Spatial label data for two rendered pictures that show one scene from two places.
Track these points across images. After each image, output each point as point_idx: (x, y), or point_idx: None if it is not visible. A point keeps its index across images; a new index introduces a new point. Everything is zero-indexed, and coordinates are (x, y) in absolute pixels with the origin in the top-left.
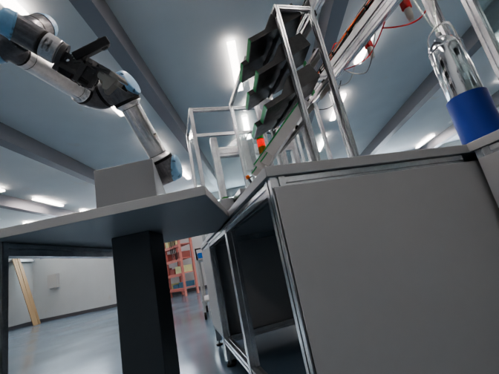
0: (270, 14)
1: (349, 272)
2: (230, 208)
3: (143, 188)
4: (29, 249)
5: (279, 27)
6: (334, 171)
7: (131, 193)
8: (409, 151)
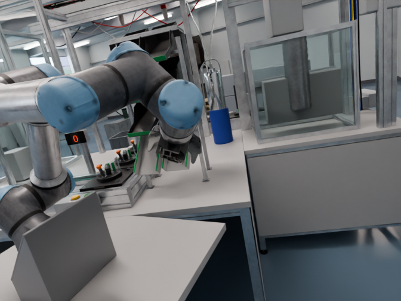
0: (167, 27)
1: (256, 239)
2: (144, 214)
3: (95, 230)
4: None
5: (181, 51)
6: None
7: (83, 242)
8: (245, 163)
